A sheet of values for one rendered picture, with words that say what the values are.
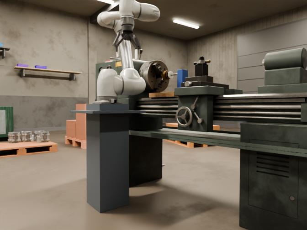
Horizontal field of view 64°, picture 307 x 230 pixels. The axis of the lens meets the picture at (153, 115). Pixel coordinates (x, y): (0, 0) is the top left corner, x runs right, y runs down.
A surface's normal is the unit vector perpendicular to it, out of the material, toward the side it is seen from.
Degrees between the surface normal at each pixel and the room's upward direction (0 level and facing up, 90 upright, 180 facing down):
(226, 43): 90
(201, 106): 90
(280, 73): 90
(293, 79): 90
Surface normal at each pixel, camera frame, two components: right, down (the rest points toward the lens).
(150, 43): 0.61, 0.03
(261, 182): -0.71, 0.02
